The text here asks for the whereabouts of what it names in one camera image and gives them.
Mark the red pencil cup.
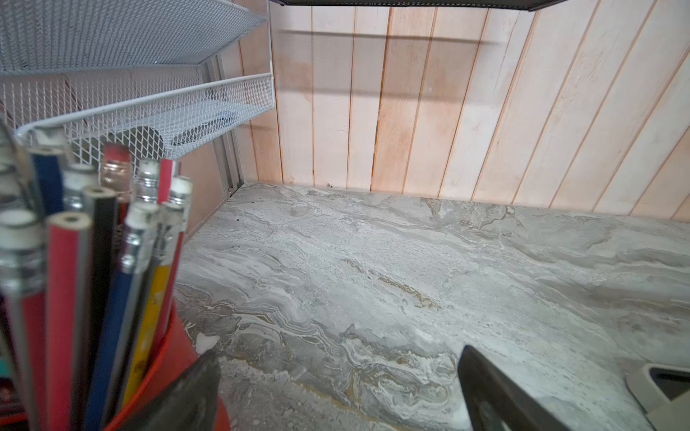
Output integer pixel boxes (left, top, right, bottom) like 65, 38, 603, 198
106, 309, 231, 430

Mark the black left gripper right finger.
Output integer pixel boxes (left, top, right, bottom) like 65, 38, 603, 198
457, 345, 568, 430

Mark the white wire mesh shelf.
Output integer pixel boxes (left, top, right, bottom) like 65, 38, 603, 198
1, 1, 274, 164

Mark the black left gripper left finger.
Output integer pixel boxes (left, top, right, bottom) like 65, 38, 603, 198
117, 351, 221, 431

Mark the blue pencil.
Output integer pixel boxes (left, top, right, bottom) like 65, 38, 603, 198
83, 200, 159, 430

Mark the black pencil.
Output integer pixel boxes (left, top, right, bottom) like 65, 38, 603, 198
69, 186, 117, 430

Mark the red pencil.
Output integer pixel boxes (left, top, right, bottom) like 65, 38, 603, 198
47, 211, 93, 430

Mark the yellow pencil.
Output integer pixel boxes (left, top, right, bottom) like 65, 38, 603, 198
116, 202, 184, 409

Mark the black wire mesh basket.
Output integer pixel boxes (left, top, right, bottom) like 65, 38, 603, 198
273, 0, 565, 12

